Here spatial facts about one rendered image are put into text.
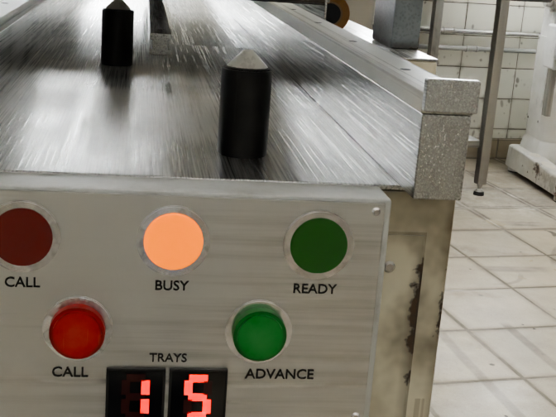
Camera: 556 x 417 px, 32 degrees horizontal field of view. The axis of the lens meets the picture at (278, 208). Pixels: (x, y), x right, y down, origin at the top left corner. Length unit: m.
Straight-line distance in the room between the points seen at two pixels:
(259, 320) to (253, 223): 0.05
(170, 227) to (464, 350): 2.08
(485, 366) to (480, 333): 0.22
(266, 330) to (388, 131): 0.15
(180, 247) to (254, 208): 0.05
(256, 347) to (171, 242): 0.08
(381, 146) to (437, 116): 0.09
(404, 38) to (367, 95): 0.72
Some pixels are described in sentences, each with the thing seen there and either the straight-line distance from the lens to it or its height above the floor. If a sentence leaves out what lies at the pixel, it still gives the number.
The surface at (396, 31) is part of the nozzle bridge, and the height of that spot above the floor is 0.86.
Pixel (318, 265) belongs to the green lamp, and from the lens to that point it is 0.55.
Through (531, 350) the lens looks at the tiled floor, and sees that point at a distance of 2.65.
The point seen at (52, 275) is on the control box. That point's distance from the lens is 0.55.
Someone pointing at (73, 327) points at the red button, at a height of 0.76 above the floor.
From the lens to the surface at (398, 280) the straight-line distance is 0.60.
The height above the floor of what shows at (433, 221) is 0.82.
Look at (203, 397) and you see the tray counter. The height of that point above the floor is 0.72.
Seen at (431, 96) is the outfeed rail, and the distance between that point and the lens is 0.54.
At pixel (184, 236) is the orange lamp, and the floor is 0.82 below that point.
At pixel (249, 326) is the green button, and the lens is 0.55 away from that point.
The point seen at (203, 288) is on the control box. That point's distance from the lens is 0.55.
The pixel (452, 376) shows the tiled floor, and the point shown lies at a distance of 2.42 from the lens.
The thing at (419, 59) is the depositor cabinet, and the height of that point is 0.84.
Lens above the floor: 0.97
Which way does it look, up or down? 15 degrees down
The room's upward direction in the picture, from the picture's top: 4 degrees clockwise
